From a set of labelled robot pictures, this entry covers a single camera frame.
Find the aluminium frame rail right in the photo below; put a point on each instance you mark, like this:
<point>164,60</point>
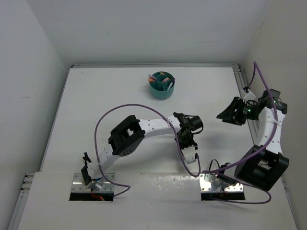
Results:
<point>250,127</point>

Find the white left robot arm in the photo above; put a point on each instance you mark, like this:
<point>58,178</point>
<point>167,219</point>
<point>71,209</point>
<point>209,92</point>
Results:
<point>127,136</point>

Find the purple capped white pen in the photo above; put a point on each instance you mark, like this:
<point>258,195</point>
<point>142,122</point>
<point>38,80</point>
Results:
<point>171,84</point>

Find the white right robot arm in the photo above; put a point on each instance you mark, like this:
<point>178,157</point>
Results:
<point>264,163</point>

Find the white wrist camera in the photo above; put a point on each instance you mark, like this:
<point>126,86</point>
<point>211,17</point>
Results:
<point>248,94</point>
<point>189,154</point>

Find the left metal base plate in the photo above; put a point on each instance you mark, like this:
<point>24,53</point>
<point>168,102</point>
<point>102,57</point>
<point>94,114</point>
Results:
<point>101,186</point>

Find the aluminium frame rail left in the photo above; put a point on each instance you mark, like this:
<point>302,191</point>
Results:
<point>21,201</point>

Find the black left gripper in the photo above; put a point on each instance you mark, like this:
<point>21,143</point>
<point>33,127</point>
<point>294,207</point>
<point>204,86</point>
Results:
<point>192,143</point>

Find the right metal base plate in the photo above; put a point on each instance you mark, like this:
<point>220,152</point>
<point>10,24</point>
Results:
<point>212,184</point>

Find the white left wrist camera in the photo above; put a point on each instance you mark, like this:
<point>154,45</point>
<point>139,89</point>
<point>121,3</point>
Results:
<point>189,154</point>

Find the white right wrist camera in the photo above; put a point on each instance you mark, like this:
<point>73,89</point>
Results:
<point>248,94</point>

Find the metal base plate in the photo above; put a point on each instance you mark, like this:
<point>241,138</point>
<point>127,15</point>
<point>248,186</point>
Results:
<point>101,186</point>
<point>212,184</point>

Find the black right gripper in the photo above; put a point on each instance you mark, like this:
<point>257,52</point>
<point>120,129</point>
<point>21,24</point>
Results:
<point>230,115</point>

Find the teal round pen holder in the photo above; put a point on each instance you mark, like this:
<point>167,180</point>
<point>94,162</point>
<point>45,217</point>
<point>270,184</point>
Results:
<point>159,89</point>

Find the aluminium frame rail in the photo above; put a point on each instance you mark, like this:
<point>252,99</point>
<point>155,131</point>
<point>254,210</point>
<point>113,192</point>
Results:
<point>250,127</point>
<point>21,201</point>

